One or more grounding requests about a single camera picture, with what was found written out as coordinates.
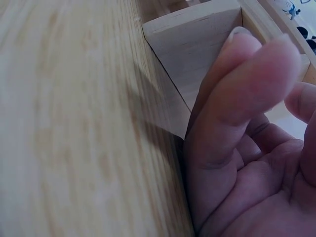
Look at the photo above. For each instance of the person's right fingers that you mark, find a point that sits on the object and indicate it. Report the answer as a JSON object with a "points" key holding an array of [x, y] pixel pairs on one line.
{"points": [[261, 132]]}

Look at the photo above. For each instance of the person's right hand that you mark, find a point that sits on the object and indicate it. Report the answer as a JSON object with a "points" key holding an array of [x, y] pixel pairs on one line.
{"points": [[261, 197]]}

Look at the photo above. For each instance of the light wooden compartment box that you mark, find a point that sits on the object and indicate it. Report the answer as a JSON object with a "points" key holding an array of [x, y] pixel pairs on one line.
{"points": [[192, 47]]}

